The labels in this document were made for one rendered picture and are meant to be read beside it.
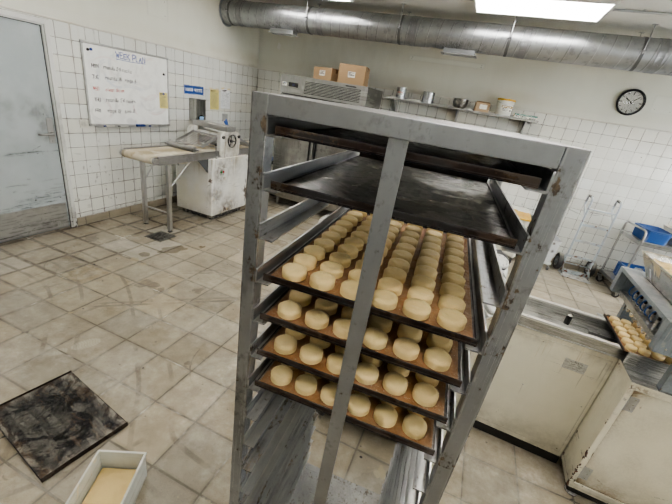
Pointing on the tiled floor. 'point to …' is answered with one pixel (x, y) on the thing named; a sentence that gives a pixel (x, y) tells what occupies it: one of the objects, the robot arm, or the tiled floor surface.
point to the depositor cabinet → (623, 443)
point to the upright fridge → (349, 94)
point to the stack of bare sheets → (57, 424)
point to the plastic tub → (111, 478)
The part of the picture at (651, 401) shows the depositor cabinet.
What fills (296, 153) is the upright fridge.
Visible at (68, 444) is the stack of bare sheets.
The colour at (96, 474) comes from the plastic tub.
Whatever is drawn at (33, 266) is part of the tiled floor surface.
